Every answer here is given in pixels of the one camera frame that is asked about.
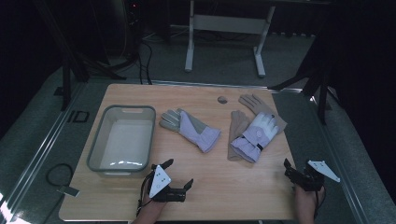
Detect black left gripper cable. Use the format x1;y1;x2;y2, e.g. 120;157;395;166
135;169;157;217

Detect person's left hand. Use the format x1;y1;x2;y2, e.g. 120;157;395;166
140;193;169;216

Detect grey tape piece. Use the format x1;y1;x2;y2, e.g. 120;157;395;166
57;185;80;198

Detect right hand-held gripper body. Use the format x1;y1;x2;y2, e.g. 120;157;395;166
290;160;341;192

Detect black looped floor cable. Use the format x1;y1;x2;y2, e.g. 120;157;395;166
46;162;75;188

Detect white desk frame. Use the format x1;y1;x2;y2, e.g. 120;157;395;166
184;0;276;78

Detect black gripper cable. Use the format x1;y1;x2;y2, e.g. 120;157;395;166
135;169;157;217
313;186;327;218

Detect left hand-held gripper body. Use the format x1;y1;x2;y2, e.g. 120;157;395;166
148;163;188;203

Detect black floor cables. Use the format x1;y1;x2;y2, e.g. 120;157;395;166
135;38;154;86

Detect metal floor rail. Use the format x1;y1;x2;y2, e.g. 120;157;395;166
309;95;372;224
0;83;87;220

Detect black tripod stand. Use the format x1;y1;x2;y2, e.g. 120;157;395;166
32;0;127;112
269;31;333;126

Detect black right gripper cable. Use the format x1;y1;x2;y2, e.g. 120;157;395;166
313;186;327;218

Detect beige glove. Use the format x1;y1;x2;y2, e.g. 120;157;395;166
227;109;252;162
238;93;288;134

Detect grey plastic basin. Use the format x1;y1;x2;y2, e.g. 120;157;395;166
86;105;157;178

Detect purple and white glove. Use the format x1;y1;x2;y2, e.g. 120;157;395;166
230;111;280;164
159;107;222;154

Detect person's right hand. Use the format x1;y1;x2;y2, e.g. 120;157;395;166
293;185;325;216

